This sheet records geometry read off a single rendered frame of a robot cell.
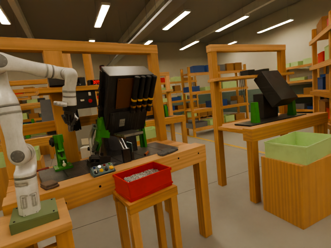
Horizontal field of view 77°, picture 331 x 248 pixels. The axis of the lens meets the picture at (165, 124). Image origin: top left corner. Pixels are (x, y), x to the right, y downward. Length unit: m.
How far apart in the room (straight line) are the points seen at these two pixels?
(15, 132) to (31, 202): 0.34
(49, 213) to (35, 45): 1.34
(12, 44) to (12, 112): 0.97
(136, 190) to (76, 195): 0.41
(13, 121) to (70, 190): 0.56
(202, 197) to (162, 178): 0.80
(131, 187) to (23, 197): 0.51
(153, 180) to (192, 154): 0.65
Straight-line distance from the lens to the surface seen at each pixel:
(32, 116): 8.76
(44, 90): 1.87
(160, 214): 1.67
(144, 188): 1.30
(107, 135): 1.71
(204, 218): 2.19
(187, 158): 1.85
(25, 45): 2.05
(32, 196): 1.22
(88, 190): 1.50
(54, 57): 2.04
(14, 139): 1.15
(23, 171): 1.20
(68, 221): 1.17
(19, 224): 1.21
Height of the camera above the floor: 1.37
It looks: 7 degrees down
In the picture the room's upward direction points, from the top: 6 degrees counter-clockwise
